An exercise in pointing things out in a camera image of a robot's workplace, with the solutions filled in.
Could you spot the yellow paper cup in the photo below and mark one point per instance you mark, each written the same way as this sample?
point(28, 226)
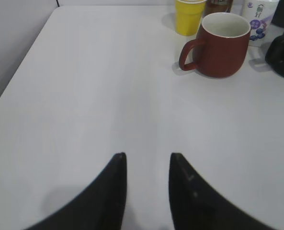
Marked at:
point(188, 16)

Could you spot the black ceramic mug front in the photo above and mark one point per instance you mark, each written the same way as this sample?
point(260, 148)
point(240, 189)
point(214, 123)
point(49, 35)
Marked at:
point(281, 57)

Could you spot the red ceramic mug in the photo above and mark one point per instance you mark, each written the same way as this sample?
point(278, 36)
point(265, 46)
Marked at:
point(220, 47)

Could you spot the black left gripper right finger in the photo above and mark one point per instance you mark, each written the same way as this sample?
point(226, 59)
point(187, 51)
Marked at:
point(195, 205)

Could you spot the white yogurt bottle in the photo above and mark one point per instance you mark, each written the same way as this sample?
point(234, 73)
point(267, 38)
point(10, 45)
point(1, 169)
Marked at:
point(259, 13)

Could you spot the brown drink bottle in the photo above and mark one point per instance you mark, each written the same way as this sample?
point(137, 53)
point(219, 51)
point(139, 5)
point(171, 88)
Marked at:
point(213, 6)

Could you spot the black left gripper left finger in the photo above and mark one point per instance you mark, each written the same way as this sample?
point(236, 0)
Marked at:
point(100, 206)

